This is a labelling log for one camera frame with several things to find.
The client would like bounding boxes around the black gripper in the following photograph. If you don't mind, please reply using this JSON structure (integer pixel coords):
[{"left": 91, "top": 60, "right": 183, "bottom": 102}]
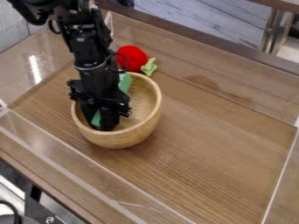
[{"left": 67, "top": 66, "right": 131, "bottom": 131}]

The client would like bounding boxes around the black clamp under table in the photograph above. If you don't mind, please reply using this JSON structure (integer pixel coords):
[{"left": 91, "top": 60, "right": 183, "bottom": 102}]
[{"left": 0, "top": 186, "right": 67, "bottom": 224}]

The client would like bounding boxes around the green rectangular stick block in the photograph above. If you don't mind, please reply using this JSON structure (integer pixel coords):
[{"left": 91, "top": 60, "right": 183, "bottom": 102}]
[{"left": 91, "top": 73, "right": 133, "bottom": 130}]

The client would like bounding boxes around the metal table leg background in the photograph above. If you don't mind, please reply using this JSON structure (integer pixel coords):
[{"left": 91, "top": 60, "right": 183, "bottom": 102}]
[{"left": 262, "top": 10, "right": 295, "bottom": 55}]

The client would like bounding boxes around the brown wooden bowl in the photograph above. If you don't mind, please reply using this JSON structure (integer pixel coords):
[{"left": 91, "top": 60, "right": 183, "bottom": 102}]
[{"left": 70, "top": 73, "right": 163, "bottom": 149}]

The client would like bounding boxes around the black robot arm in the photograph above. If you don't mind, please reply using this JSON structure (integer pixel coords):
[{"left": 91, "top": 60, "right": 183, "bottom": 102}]
[{"left": 7, "top": 0, "right": 131, "bottom": 131}]

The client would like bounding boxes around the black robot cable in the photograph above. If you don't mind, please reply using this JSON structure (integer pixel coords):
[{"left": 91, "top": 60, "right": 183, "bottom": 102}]
[{"left": 107, "top": 51, "right": 131, "bottom": 74}]

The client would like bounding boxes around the red plush strawberry toy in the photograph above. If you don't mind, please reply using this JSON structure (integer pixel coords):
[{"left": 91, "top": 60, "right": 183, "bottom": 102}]
[{"left": 117, "top": 45, "right": 158, "bottom": 77}]

